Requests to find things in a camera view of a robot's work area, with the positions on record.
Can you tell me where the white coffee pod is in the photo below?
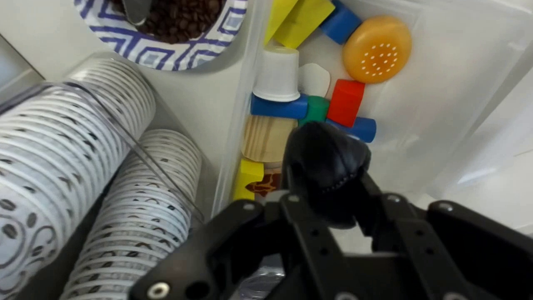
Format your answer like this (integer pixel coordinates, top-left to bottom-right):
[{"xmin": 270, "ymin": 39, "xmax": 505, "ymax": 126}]
[{"xmin": 252, "ymin": 47, "xmax": 303, "ymax": 106}]

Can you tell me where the red toy block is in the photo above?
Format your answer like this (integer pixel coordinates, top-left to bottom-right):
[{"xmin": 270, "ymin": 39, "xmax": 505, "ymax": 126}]
[{"xmin": 327, "ymin": 79, "xmax": 367, "ymax": 131}]

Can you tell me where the blue toy cylinder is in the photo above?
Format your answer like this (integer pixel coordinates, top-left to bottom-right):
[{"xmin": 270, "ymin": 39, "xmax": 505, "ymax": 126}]
[
  {"xmin": 249, "ymin": 92, "xmax": 310, "ymax": 122},
  {"xmin": 332, "ymin": 116, "xmax": 378, "ymax": 146}
]

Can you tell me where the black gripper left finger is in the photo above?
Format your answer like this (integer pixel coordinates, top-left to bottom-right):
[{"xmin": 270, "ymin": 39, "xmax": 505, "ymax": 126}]
[{"xmin": 130, "ymin": 166, "xmax": 347, "ymax": 300}]

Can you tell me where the orange round perforated lid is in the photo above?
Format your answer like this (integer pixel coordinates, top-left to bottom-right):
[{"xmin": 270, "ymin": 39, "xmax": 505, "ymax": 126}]
[{"xmin": 342, "ymin": 16, "xmax": 413, "ymax": 87}]

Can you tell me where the small yellow toy block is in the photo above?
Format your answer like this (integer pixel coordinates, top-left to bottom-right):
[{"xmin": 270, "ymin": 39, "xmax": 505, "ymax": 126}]
[{"xmin": 232, "ymin": 157, "xmax": 267, "ymax": 204}]

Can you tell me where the stack of patterned paper cups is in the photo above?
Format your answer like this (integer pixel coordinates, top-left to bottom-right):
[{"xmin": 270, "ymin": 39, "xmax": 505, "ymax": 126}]
[
  {"xmin": 0, "ymin": 56, "xmax": 157, "ymax": 297},
  {"xmin": 60, "ymin": 129, "xmax": 205, "ymax": 300}
]

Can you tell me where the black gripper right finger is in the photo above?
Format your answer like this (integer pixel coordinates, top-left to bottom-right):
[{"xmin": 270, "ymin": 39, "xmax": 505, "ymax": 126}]
[{"xmin": 355, "ymin": 174, "xmax": 533, "ymax": 300}]

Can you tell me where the plain wooden block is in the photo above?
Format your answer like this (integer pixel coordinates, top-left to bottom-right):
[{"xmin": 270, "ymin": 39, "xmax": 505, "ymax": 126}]
[{"xmin": 240, "ymin": 116, "xmax": 298, "ymax": 166}]

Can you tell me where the blue patterned paper bowl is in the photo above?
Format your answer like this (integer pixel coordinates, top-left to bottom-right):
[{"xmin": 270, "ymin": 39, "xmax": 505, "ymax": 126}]
[{"xmin": 74, "ymin": 0, "xmax": 252, "ymax": 74}]

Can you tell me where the blue toy block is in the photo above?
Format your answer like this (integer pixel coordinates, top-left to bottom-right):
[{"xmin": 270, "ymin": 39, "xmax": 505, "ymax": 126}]
[{"xmin": 320, "ymin": 2, "xmax": 363, "ymax": 47}]

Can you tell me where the small white toy piece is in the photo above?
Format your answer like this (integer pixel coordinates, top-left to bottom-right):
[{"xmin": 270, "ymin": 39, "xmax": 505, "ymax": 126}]
[{"xmin": 298, "ymin": 62, "xmax": 333, "ymax": 99}]

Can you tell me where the green toy block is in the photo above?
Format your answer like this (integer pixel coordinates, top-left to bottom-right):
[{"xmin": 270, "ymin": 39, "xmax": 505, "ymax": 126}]
[{"xmin": 298, "ymin": 96, "xmax": 332, "ymax": 127}]

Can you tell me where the clear plastic storage bin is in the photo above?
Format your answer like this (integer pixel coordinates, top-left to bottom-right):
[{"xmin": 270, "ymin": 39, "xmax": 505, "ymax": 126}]
[{"xmin": 210, "ymin": 0, "xmax": 533, "ymax": 224}]

